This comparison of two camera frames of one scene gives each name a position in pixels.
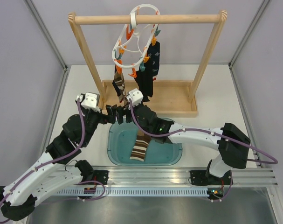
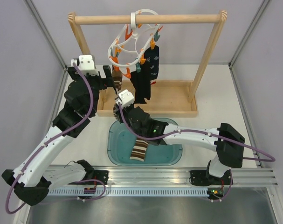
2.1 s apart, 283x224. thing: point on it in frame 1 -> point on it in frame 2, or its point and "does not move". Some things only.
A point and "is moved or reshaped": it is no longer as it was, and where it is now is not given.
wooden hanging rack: (171, 98) does not move
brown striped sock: (118, 83) is moved or reshaped
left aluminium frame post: (46, 33) does not move
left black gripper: (111, 117) -> (105, 82)
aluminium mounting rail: (246, 175) does not move
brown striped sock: (140, 147) does not move
